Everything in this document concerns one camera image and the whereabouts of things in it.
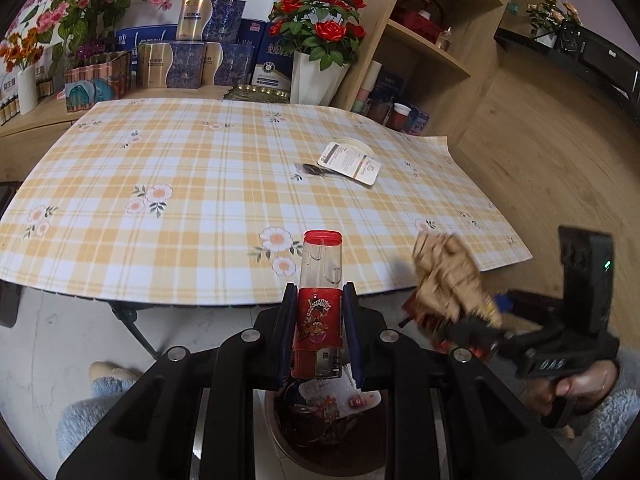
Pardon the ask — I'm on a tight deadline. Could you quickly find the red rose plant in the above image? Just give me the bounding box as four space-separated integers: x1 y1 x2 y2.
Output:
268 0 368 72

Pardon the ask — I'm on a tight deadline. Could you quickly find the red capped plastic bottle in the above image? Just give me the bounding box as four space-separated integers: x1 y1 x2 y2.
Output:
290 230 346 381

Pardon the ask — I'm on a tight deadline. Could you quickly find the teal patterned planter box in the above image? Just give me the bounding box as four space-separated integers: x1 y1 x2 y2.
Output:
63 51 134 112

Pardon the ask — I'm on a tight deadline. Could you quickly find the brown plastic bin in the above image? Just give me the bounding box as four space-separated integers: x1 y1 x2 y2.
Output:
260 377 396 467

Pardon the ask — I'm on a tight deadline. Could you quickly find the small potted plant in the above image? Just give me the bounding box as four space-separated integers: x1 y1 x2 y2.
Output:
526 0 584 49

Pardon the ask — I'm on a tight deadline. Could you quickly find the wooden shelf unit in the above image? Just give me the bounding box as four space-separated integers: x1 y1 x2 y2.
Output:
332 0 524 134

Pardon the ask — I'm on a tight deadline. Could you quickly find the person's right hand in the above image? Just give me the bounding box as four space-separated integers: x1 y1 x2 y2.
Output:
524 359 619 417

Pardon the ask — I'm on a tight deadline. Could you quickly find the purple box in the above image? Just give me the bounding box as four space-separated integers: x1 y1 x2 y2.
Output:
405 108 431 136

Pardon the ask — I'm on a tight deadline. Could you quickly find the black counter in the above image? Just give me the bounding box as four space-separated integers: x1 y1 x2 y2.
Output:
494 24 640 127

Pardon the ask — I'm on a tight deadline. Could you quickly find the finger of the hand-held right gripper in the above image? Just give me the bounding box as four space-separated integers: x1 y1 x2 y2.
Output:
446 317 522 359
492 290 566 324

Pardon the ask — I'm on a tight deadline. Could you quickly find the orange flower bunch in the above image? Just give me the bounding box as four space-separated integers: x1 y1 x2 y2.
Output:
0 29 45 72

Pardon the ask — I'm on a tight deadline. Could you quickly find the stack of pastel paper cups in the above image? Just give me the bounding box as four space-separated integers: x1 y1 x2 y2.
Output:
350 59 384 116

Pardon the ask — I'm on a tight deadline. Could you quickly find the person's leg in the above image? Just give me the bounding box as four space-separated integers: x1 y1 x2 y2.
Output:
55 381 147 462
561 386 640 480

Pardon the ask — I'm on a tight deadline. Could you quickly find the white vase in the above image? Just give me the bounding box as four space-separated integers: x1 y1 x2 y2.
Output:
15 64 40 116

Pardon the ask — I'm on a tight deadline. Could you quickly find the brown snack wrapper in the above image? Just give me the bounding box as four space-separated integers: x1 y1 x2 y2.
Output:
399 232 504 357

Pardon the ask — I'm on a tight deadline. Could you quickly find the yellow plaid floral tablecloth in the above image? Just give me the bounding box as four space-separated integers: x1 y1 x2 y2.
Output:
0 99 534 309

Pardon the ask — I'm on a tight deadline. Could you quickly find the red basket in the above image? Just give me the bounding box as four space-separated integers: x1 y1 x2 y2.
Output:
392 0 446 44

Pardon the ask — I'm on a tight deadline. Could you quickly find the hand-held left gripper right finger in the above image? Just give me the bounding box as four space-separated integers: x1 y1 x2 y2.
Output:
344 282 584 480

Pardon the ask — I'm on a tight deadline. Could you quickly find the gold tray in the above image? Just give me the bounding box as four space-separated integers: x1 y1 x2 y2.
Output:
223 83 292 105

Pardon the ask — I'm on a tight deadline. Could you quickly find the blue white emblem box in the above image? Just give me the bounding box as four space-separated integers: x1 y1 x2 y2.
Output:
249 22 297 89

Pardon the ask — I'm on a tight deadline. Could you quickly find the flat blue box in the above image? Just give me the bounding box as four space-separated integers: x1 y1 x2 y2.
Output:
115 24 179 54

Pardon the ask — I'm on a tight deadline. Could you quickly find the white flower pot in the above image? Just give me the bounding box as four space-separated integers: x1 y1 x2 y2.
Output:
289 50 351 106

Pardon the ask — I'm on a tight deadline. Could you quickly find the red paper cup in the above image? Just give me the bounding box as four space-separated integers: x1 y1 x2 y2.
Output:
388 103 412 134

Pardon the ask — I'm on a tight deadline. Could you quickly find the beige fuzzy slipper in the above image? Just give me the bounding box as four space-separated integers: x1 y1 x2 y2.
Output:
88 360 144 387

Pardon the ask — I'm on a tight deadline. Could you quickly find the dark spoon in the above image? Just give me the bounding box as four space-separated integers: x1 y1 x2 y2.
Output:
293 162 346 180

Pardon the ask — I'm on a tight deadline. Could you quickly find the dark blue cartoon box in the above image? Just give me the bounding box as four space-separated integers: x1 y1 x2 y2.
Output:
372 69 409 111

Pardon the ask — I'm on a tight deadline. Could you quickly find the person's left leg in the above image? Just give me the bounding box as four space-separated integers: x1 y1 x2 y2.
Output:
55 381 147 462

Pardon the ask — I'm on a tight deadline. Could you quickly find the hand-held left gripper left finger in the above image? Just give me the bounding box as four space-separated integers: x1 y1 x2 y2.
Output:
56 283 297 480

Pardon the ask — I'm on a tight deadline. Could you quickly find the white card packet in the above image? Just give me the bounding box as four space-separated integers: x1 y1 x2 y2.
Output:
317 141 382 187

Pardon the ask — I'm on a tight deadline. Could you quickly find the black folding table leg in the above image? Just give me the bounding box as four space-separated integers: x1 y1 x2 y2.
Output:
106 302 167 362

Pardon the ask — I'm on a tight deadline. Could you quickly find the person's right leg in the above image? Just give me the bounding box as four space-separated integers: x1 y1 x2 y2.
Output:
561 386 640 480

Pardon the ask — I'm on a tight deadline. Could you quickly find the row of small brown bottles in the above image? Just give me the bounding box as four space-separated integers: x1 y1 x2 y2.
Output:
0 77 54 127

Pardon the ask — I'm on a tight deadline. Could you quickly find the white round lid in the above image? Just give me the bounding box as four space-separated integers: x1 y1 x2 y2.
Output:
335 135 375 157

